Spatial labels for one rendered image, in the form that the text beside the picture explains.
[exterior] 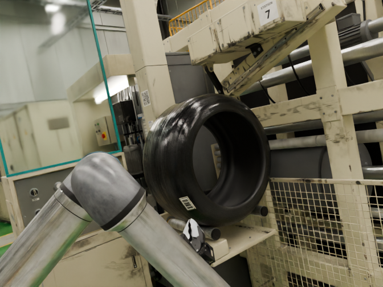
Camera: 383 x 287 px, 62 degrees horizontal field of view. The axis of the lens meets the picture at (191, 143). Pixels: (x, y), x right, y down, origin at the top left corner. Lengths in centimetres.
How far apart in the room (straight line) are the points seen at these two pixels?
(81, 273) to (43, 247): 93
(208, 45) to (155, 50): 26
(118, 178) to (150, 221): 11
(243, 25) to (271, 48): 17
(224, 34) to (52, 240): 110
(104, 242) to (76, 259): 15
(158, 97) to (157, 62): 17
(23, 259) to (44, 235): 6
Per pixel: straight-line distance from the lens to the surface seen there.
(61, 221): 79
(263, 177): 142
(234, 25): 147
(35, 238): 81
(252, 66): 157
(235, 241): 145
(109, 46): 1288
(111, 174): 66
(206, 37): 161
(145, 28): 165
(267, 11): 135
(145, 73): 158
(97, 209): 65
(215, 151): 187
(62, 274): 170
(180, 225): 145
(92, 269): 173
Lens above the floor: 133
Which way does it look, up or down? 3 degrees down
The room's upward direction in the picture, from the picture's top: 12 degrees counter-clockwise
